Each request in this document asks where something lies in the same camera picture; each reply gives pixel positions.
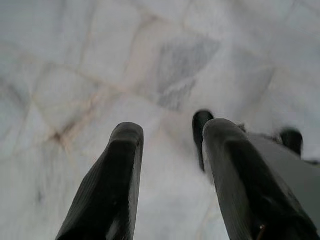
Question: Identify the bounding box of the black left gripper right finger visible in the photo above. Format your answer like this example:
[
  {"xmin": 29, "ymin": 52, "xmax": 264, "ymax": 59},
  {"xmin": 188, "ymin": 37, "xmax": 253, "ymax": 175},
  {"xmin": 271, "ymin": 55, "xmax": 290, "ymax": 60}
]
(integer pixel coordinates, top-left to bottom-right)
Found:
[{"xmin": 202, "ymin": 118, "xmax": 320, "ymax": 240}]

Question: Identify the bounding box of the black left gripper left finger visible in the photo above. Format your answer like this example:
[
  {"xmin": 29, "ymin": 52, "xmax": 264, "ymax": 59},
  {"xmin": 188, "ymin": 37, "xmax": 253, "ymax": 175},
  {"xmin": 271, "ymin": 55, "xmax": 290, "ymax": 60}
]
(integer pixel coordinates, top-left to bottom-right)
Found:
[{"xmin": 56, "ymin": 122, "xmax": 145, "ymax": 240}]

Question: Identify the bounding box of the black robot foot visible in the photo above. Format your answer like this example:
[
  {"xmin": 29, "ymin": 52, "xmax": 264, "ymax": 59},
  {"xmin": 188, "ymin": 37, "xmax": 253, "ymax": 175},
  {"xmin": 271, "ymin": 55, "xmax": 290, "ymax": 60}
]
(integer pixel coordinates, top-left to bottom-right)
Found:
[
  {"xmin": 279, "ymin": 126, "xmax": 304, "ymax": 156},
  {"xmin": 192, "ymin": 109, "xmax": 215, "ymax": 174}
]

